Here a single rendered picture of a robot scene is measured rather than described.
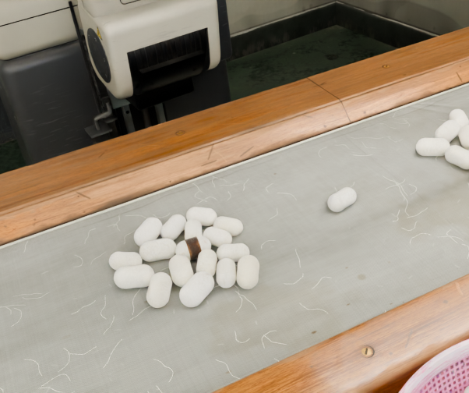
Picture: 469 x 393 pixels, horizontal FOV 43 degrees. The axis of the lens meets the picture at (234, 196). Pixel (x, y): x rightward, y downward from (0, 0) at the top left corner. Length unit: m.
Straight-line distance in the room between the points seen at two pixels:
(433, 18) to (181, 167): 2.15
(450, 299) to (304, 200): 0.21
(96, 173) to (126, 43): 0.42
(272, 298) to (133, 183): 0.24
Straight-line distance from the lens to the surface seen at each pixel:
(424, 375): 0.45
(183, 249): 0.58
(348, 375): 0.45
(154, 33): 1.10
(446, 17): 2.71
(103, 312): 0.56
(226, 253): 0.57
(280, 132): 0.75
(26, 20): 1.34
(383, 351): 0.47
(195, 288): 0.53
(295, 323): 0.52
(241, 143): 0.73
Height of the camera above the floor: 1.12
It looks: 35 degrees down
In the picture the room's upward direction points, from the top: 8 degrees counter-clockwise
